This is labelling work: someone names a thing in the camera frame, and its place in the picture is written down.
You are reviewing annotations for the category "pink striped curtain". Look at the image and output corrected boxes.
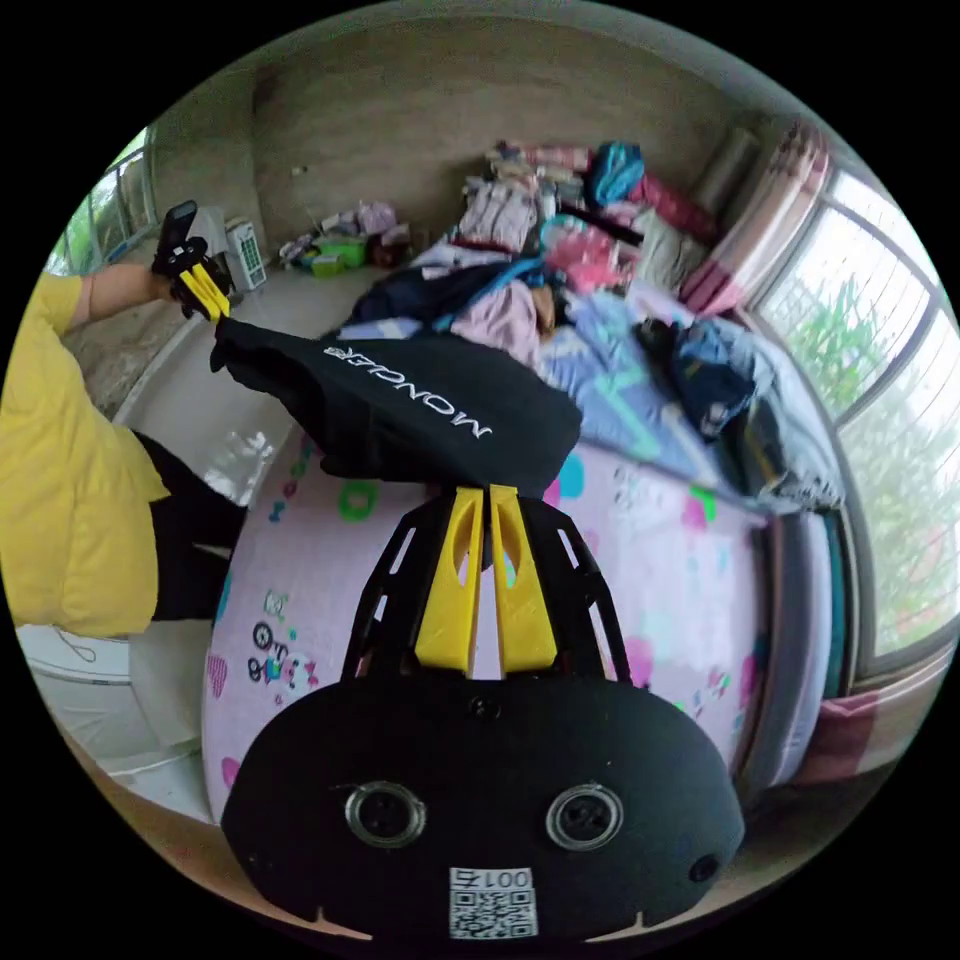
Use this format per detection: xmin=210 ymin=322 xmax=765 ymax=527
xmin=678 ymin=123 xmax=835 ymax=318

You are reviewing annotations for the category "person's left forearm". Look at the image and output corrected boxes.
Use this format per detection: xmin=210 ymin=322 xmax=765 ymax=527
xmin=62 ymin=266 xmax=157 ymax=333

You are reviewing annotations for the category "person's body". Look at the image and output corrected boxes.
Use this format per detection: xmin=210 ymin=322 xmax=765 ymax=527
xmin=0 ymin=272 xmax=250 ymax=640

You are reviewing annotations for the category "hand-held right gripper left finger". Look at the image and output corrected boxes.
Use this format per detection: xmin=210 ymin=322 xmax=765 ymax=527
xmin=414 ymin=485 xmax=485 ymax=669

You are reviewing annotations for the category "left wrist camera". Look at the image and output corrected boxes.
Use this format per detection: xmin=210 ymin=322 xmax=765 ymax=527
xmin=160 ymin=200 xmax=199 ymax=253

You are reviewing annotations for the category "bed with pink printed sheet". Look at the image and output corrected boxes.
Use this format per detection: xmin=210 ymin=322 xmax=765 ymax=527
xmin=198 ymin=247 xmax=849 ymax=826

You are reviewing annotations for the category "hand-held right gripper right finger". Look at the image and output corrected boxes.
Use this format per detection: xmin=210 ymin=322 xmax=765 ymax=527
xmin=489 ymin=485 xmax=559 ymax=673

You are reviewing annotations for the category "pile of clothes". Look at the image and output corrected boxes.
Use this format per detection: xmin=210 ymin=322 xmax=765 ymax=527
xmin=341 ymin=138 xmax=760 ymax=445

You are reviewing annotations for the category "large barred window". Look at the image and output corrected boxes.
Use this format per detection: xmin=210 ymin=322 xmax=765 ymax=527
xmin=749 ymin=168 xmax=958 ymax=676

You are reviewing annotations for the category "white air cooler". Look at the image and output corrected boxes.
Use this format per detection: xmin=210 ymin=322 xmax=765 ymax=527
xmin=224 ymin=217 xmax=270 ymax=293

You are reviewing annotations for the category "small window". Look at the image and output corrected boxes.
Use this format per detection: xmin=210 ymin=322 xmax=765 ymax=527
xmin=44 ymin=127 xmax=160 ymax=273

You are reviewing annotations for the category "black top with white print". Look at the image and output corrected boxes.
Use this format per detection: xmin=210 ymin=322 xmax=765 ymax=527
xmin=209 ymin=318 xmax=585 ymax=500

